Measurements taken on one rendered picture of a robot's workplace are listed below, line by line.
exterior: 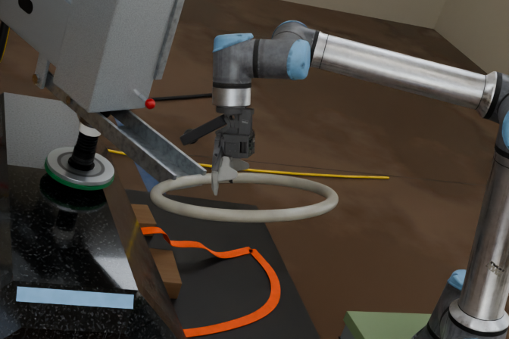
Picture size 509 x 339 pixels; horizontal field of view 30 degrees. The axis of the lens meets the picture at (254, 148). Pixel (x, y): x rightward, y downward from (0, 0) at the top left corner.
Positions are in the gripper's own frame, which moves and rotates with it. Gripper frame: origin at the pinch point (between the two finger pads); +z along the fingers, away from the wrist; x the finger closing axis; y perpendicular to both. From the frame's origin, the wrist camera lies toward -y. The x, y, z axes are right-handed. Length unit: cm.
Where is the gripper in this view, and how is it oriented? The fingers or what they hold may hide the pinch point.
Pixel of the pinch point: (220, 189)
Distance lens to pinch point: 225.4
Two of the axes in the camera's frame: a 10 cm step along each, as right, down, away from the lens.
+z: -0.3, 9.9, 1.7
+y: 9.7, 0.6, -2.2
